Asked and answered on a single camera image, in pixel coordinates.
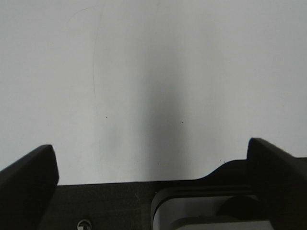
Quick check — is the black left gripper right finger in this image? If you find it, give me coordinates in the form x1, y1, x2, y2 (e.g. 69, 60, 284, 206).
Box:
247, 138, 307, 230

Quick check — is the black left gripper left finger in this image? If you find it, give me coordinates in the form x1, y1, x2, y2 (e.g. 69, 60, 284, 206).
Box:
0, 145, 59, 230

